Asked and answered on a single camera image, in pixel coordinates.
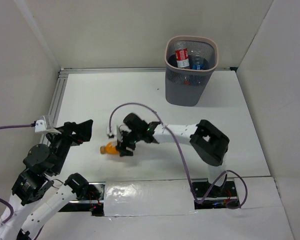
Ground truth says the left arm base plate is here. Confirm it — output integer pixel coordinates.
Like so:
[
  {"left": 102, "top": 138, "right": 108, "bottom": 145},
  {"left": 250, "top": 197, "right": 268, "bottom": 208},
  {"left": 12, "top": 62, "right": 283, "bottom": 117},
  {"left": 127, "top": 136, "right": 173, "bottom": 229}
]
[{"left": 59, "top": 182, "right": 105, "bottom": 217}]

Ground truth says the grey mesh waste bin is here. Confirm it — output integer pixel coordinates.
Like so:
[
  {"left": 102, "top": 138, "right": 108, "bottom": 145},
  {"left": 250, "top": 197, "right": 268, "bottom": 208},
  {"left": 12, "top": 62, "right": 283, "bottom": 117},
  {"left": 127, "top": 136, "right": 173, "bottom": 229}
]
[{"left": 164, "top": 35, "right": 219, "bottom": 107}]

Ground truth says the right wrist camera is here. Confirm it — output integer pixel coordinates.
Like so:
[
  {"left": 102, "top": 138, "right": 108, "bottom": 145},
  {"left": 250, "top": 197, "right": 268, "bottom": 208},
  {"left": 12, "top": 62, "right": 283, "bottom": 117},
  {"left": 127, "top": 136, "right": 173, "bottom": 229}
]
[{"left": 106, "top": 126, "right": 117, "bottom": 139}]

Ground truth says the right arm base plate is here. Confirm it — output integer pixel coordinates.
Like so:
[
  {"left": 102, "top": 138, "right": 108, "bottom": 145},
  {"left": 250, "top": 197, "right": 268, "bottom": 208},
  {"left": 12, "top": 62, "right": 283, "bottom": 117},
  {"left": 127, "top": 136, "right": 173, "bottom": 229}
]
[{"left": 192, "top": 180, "right": 240, "bottom": 210}]

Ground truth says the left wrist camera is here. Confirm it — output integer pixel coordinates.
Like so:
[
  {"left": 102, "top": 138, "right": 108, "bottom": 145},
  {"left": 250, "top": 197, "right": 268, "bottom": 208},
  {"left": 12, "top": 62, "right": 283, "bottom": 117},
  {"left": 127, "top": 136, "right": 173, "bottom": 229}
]
[{"left": 34, "top": 115, "right": 61, "bottom": 134}]

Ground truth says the orange juice bottle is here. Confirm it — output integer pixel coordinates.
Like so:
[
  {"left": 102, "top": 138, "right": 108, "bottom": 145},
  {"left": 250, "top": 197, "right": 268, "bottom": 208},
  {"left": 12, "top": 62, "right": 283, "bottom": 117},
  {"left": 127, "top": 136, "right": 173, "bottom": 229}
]
[{"left": 99, "top": 141, "right": 120, "bottom": 155}]

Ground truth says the white tape sheet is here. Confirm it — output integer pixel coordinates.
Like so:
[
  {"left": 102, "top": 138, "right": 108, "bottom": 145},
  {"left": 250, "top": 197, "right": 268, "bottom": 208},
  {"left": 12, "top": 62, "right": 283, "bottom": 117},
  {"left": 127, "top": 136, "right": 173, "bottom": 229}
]
[{"left": 103, "top": 180, "right": 195, "bottom": 217}]

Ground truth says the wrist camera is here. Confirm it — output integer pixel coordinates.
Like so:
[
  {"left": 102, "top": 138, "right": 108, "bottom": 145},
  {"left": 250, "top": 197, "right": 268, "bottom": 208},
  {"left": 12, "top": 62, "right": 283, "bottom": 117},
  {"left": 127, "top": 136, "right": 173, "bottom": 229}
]
[
  {"left": 106, "top": 126, "right": 117, "bottom": 139},
  {"left": 34, "top": 115, "right": 61, "bottom": 134}
]

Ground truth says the blue label clear bottle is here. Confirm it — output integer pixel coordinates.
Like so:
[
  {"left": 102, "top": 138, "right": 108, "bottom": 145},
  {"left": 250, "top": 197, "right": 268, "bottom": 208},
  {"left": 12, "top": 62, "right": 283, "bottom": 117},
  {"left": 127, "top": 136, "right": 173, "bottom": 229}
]
[{"left": 190, "top": 49, "right": 205, "bottom": 70}]

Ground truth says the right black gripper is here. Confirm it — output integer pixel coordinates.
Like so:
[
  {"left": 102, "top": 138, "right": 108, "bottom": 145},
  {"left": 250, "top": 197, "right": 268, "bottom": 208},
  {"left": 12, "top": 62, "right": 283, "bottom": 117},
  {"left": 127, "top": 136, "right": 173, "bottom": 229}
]
[{"left": 116, "top": 128, "right": 142, "bottom": 157}]

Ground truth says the aluminium frame rail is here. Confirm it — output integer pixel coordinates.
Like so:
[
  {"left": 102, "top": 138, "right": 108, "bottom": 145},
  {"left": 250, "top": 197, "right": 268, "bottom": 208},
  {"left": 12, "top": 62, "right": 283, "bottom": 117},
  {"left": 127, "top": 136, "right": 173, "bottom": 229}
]
[{"left": 49, "top": 68, "right": 245, "bottom": 134}]

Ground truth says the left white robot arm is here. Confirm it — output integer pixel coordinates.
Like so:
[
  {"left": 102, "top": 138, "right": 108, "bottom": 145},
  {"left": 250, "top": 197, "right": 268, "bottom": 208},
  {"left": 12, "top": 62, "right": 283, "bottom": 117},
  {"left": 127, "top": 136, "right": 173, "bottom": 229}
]
[{"left": 0, "top": 117, "right": 93, "bottom": 240}]

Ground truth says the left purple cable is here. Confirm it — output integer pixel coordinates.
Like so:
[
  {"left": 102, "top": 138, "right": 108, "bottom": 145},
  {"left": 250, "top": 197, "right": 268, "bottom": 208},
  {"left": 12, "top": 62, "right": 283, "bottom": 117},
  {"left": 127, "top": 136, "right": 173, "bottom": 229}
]
[{"left": 0, "top": 123, "right": 37, "bottom": 231}]

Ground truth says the red label red cap bottle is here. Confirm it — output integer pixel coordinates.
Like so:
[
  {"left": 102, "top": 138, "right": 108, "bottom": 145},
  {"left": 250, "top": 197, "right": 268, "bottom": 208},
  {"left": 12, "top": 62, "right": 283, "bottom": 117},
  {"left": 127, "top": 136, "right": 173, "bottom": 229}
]
[{"left": 174, "top": 41, "right": 190, "bottom": 69}]

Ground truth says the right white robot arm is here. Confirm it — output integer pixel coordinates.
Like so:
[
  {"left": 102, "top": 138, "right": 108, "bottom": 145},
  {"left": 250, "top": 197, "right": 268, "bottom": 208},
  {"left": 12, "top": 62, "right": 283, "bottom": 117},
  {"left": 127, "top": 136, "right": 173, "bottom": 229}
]
[{"left": 116, "top": 113, "right": 230, "bottom": 196}]

